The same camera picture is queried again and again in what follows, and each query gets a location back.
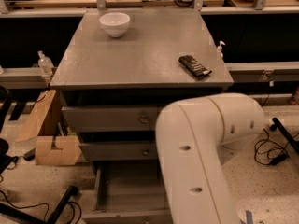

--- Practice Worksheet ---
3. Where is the grey bottom drawer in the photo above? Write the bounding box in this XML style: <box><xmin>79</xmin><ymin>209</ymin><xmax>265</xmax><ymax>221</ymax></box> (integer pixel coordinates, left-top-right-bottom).
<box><xmin>82</xmin><ymin>160</ymin><xmax>173</xmax><ymax>224</ymax></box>

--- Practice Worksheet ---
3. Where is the grey drawer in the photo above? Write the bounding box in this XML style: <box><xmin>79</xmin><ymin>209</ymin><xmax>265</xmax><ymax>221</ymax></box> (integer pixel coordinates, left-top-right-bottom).
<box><xmin>62</xmin><ymin>105</ymin><xmax>159</xmax><ymax>133</ymax></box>
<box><xmin>82</xmin><ymin>160</ymin><xmax>173</xmax><ymax>224</ymax></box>
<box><xmin>79</xmin><ymin>141</ymin><xmax>157</xmax><ymax>161</ymax></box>

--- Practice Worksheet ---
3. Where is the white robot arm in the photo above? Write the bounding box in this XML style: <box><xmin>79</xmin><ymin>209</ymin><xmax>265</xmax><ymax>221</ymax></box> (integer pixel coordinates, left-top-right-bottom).
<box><xmin>155</xmin><ymin>93</ymin><xmax>264</xmax><ymax>224</ymax></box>

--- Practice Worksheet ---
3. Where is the grey top drawer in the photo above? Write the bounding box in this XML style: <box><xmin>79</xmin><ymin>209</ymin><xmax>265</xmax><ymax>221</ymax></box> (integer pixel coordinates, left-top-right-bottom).
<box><xmin>62</xmin><ymin>105</ymin><xmax>159</xmax><ymax>133</ymax></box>

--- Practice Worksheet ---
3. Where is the grey drawer cabinet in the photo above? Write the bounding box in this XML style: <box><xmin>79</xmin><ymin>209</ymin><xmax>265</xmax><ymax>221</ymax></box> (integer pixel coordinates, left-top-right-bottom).
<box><xmin>50</xmin><ymin>8</ymin><xmax>234</xmax><ymax>176</ymax></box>

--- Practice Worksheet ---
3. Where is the grey middle drawer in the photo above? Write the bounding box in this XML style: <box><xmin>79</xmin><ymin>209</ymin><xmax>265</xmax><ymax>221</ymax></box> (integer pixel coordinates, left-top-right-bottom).
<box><xmin>79</xmin><ymin>141</ymin><xmax>157</xmax><ymax>161</ymax></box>

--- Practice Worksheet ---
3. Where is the dark snack bar wrapper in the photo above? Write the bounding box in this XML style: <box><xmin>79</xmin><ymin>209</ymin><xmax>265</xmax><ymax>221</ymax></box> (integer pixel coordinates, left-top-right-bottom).
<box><xmin>178</xmin><ymin>55</ymin><xmax>212</xmax><ymax>79</ymax></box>

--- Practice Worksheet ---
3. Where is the white pump bottle right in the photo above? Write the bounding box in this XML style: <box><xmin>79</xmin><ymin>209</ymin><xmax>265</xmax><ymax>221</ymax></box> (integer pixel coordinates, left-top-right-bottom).
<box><xmin>217</xmin><ymin>41</ymin><xmax>226</xmax><ymax>58</ymax></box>

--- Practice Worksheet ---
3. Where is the white ceramic bowl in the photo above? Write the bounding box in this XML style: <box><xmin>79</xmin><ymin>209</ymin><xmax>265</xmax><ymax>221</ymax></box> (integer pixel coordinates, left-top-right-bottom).
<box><xmin>99</xmin><ymin>12</ymin><xmax>130</xmax><ymax>37</ymax></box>

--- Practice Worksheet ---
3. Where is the clear sanitizer bottle left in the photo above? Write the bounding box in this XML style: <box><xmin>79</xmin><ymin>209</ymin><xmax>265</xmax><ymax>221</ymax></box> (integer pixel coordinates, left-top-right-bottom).
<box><xmin>37</xmin><ymin>51</ymin><xmax>54</xmax><ymax>75</ymax></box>

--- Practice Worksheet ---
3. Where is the black stand leg left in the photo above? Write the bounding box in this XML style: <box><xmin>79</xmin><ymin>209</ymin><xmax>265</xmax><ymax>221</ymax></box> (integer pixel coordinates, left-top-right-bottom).
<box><xmin>0</xmin><ymin>186</ymin><xmax>78</xmax><ymax>224</ymax></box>

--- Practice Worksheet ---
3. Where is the black stand leg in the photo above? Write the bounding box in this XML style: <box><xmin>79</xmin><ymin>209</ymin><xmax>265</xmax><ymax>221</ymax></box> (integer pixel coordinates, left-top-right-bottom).
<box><xmin>272</xmin><ymin>118</ymin><xmax>299</xmax><ymax>154</ymax></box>
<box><xmin>0</xmin><ymin>186</ymin><xmax>78</xmax><ymax>224</ymax></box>

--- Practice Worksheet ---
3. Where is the cardboard box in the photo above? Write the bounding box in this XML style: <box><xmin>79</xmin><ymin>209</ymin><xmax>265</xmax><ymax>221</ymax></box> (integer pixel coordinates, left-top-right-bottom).
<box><xmin>16</xmin><ymin>90</ymin><xmax>81</xmax><ymax>166</ymax></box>

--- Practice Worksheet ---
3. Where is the black stand leg right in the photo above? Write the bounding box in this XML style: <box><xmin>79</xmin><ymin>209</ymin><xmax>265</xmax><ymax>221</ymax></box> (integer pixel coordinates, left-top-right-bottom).
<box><xmin>272</xmin><ymin>118</ymin><xmax>299</xmax><ymax>154</ymax></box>

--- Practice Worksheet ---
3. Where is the black office chair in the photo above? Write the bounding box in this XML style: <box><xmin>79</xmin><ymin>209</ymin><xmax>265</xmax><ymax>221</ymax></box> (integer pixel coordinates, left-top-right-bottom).
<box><xmin>0</xmin><ymin>85</ymin><xmax>19</xmax><ymax>175</ymax></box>

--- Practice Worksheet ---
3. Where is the black floor cable left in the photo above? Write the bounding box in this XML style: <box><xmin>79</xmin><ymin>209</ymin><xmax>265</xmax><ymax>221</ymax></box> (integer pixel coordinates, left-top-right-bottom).
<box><xmin>0</xmin><ymin>189</ymin><xmax>82</xmax><ymax>224</ymax></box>

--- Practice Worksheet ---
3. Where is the black cable with adapter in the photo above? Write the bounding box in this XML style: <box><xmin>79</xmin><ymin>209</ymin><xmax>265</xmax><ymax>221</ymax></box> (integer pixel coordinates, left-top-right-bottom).
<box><xmin>252</xmin><ymin>73</ymin><xmax>291</xmax><ymax>167</ymax></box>

